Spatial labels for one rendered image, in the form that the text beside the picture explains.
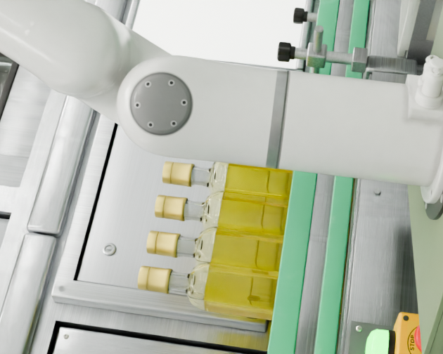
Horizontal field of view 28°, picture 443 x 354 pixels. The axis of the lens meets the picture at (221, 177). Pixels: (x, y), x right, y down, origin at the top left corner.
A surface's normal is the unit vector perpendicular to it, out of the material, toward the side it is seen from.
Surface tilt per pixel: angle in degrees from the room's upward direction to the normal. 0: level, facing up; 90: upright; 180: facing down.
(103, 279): 90
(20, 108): 90
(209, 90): 102
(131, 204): 90
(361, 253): 90
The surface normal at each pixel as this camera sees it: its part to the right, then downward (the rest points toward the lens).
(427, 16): -0.16, 0.86
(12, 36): -0.32, 0.50
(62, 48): -0.08, 0.14
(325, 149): -0.11, 0.56
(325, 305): -0.04, -0.50
